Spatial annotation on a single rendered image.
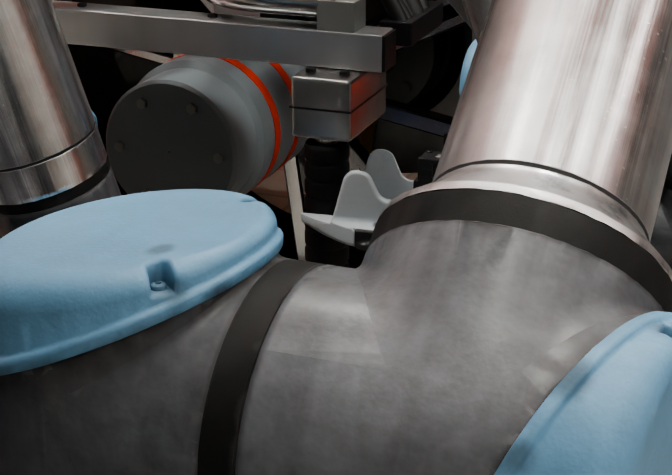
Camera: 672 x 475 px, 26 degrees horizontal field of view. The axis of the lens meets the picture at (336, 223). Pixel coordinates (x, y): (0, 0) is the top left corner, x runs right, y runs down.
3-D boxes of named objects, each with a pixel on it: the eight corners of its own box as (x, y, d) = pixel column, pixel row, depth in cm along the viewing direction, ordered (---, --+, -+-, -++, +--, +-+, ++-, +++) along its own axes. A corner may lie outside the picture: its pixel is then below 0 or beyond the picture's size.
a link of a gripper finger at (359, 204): (302, 159, 114) (418, 166, 112) (302, 230, 116) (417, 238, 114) (292, 171, 111) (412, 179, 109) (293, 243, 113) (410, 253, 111)
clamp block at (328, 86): (387, 113, 120) (388, 50, 118) (350, 144, 112) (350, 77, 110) (330, 107, 122) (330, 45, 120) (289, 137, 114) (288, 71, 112)
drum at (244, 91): (329, 166, 146) (329, 28, 141) (243, 238, 127) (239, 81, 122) (201, 151, 150) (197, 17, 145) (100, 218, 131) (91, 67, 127)
